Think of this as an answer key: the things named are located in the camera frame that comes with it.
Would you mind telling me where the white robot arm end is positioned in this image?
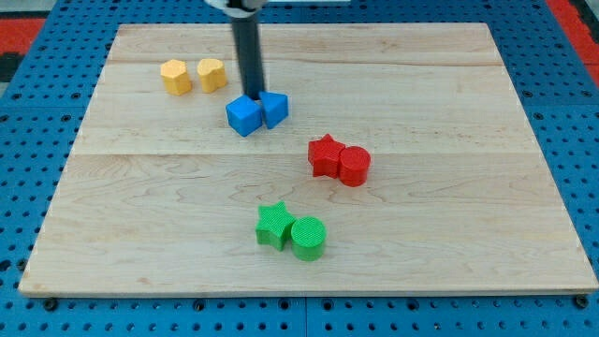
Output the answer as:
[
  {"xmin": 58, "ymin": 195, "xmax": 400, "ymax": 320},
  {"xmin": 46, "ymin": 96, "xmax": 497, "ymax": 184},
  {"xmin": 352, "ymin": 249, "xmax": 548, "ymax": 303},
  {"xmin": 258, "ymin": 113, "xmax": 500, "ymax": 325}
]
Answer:
[{"xmin": 205, "ymin": 0, "xmax": 268, "ymax": 19}]

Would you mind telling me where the blue cube block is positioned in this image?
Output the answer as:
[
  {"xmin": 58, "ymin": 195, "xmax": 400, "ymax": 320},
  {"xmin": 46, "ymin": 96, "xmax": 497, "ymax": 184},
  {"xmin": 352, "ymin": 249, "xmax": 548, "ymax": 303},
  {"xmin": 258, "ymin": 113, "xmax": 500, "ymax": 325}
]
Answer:
[{"xmin": 226, "ymin": 95, "xmax": 262, "ymax": 137}]

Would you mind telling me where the yellow hexagon block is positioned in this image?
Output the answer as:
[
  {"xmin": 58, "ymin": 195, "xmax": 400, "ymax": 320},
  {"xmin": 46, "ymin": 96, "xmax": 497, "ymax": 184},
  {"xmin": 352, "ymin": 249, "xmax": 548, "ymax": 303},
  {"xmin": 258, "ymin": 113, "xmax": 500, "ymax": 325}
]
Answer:
[{"xmin": 160, "ymin": 59, "xmax": 192, "ymax": 95}]

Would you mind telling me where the red star block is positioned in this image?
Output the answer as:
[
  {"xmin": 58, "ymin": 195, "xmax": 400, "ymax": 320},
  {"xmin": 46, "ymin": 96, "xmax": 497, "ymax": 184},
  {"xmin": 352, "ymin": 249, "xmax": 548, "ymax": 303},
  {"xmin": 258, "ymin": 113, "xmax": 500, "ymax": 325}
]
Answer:
[{"xmin": 308, "ymin": 134, "xmax": 345, "ymax": 179}]

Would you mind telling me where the red cylinder block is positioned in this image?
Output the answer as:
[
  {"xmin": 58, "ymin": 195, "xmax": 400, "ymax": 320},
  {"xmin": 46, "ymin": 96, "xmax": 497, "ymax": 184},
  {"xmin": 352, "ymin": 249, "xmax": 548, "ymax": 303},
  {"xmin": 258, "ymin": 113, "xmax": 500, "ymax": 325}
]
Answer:
[{"xmin": 339, "ymin": 146, "xmax": 371, "ymax": 187}]

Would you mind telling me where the green star block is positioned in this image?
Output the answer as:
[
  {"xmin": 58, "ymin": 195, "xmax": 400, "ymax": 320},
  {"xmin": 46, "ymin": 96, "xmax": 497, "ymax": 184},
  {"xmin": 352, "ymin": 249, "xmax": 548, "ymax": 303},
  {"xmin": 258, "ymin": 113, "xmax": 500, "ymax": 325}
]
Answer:
[{"xmin": 256, "ymin": 200, "xmax": 296, "ymax": 251}]

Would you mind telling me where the green cylinder block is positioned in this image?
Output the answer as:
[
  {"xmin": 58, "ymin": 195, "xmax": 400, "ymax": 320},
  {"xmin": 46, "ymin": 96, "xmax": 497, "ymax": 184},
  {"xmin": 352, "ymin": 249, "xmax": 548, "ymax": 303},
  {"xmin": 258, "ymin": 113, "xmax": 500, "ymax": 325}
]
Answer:
[{"xmin": 291, "ymin": 216, "xmax": 327, "ymax": 261}]

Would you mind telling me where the blue triangle block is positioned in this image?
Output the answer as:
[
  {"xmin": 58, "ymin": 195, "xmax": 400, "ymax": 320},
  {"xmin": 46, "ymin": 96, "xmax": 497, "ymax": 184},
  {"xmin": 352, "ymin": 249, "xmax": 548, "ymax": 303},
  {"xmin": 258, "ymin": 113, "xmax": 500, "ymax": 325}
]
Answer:
[{"xmin": 258, "ymin": 91, "xmax": 289, "ymax": 129}]

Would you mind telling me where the light wooden board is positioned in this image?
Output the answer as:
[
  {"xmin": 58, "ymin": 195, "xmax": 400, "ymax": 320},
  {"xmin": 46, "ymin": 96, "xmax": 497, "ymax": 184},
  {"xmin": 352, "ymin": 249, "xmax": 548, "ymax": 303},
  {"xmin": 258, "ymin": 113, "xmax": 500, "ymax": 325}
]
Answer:
[{"xmin": 19, "ymin": 23, "xmax": 598, "ymax": 298}]

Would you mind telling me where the yellow heart block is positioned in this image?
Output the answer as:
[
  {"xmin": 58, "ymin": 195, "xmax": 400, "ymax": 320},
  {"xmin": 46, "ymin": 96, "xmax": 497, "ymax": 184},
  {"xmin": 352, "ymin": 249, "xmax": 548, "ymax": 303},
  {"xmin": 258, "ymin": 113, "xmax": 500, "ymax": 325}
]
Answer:
[{"xmin": 197, "ymin": 58, "xmax": 227, "ymax": 94}]

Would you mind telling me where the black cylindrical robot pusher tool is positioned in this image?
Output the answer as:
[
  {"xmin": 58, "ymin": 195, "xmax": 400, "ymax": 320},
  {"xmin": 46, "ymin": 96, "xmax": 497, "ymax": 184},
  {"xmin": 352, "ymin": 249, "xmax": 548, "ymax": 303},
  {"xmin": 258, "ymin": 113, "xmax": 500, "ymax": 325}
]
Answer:
[{"xmin": 231, "ymin": 12, "xmax": 265, "ymax": 100}]

